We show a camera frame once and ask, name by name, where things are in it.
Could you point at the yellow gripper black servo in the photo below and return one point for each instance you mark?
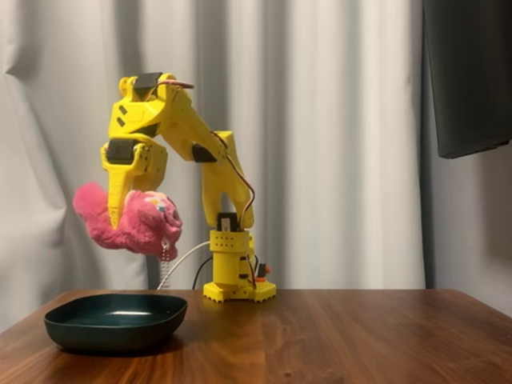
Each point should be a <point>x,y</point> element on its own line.
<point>121,151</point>

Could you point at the grey curtain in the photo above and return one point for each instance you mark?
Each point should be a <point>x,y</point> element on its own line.
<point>60,80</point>

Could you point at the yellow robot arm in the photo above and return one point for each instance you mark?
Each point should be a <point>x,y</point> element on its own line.
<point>188,124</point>

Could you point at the pink strawberry bear plush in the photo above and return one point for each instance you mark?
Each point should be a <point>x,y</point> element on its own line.
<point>136,228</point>

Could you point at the black monitor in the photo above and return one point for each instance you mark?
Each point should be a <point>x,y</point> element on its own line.
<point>468,80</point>

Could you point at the orange black table clamp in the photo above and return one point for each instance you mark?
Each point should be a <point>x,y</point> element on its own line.
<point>262,272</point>

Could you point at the dark green square bin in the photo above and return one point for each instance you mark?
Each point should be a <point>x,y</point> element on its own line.
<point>116,326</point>

